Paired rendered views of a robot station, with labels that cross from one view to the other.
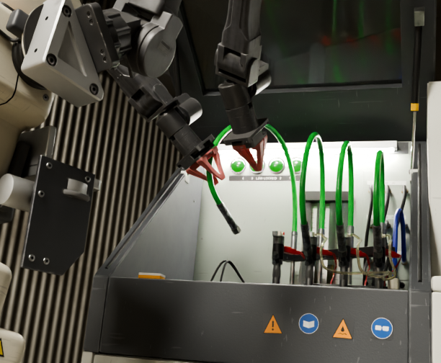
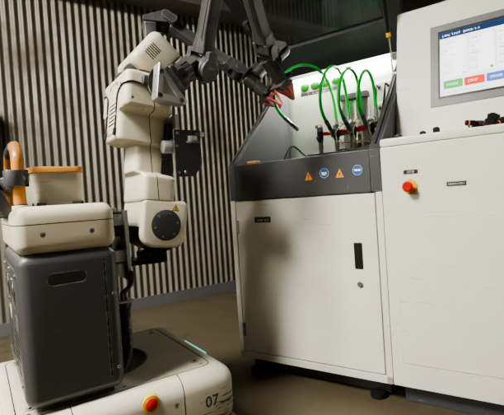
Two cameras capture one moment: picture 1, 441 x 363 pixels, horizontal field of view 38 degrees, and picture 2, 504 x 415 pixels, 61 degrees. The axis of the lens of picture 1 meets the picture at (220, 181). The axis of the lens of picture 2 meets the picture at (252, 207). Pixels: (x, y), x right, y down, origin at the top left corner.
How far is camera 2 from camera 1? 0.58 m
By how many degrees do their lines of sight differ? 24
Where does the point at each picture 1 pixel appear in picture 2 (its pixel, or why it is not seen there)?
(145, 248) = (254, 146)
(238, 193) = (306, 103)
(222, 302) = (284, 169)
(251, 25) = (263, 30)
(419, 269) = (376, 136)
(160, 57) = (211, 72)
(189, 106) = (258, 69)
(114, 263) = (237, 159)
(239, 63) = (264, 50)
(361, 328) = (347, 171)
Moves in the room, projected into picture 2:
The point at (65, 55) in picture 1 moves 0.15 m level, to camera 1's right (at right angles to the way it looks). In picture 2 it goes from (165, 90) to (212, 83)
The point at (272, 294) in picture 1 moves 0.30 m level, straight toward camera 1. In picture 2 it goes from (305, 162) to (284, 157)
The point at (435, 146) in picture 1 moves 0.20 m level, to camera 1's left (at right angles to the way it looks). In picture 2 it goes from (400, 58) to (352, 64)
